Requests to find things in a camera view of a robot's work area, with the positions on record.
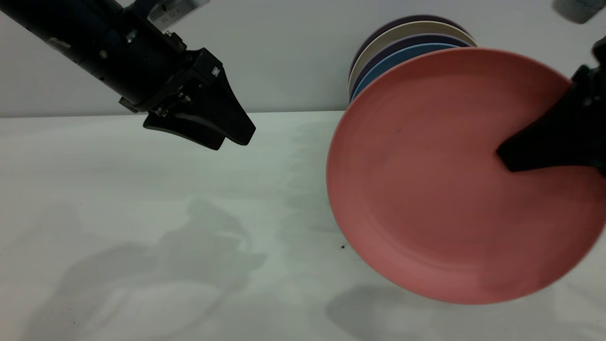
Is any beige plate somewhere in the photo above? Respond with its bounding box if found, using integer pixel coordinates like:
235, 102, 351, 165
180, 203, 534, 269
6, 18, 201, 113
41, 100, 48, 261
349, 21, 477, 98

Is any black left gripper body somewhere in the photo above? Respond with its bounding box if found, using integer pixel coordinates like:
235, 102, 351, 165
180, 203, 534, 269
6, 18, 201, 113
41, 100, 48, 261
137, 47, 223, 118

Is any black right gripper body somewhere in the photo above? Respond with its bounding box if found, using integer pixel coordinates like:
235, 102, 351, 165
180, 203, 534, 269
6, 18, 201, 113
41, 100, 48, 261
570, 38, 606, 95

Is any dark purple plate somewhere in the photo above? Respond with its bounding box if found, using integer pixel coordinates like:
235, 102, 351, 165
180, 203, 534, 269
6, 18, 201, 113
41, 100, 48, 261
350, 15, 469, 72

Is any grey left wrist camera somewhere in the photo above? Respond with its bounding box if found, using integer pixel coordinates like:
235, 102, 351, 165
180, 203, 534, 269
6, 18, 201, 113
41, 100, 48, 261
130, 0, 211, 30

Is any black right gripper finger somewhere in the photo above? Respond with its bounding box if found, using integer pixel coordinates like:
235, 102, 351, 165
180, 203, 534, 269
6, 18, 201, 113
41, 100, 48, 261
496, 90, 606, 178

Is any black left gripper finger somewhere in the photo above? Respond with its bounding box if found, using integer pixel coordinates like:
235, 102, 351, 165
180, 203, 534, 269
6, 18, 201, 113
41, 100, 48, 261
182, 73, 257, 145
143, 111, 226, 151

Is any blue plate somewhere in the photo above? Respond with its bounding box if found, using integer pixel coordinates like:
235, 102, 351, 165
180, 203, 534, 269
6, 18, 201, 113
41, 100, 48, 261
351, 43, 459, 102

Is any navy purple plate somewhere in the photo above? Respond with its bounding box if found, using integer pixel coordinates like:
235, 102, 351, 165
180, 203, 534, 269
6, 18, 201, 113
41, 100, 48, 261
350, 34, 475, 95

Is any pink plate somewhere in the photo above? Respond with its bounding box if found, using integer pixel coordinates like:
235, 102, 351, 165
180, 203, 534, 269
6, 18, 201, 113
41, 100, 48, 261
326, 47, 606, 305

